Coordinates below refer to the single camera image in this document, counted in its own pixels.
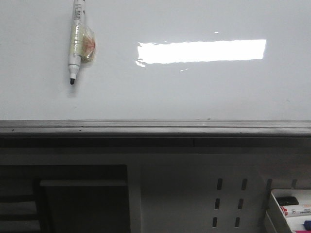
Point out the red capped white marker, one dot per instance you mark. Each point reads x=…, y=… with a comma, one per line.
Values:
x=296, y=210

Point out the grey aluminium whiteboard frame rail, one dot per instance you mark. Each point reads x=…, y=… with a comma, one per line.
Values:
x=14, y=129

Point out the black marker cap in tray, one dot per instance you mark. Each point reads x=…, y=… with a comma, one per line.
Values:
x=286, y=201

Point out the dark chair with slats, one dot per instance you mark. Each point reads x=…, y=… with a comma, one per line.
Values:
x=23, y=207

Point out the white glossy whiteboard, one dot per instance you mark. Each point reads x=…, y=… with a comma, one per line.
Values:
x=159, y=59

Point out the white perforated metal panel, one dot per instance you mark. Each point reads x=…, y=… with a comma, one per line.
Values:
x=159, y=190

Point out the white marker storage tray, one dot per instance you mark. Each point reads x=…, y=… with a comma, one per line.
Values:
x=275, y=221

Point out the white whiteboard marker with tape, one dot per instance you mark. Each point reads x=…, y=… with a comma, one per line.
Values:
x=82, y=41

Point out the pink object in tray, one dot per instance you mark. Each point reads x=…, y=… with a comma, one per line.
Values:
x=302, y=231

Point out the blue capped marker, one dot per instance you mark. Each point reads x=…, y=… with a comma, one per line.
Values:
x=307, y=225

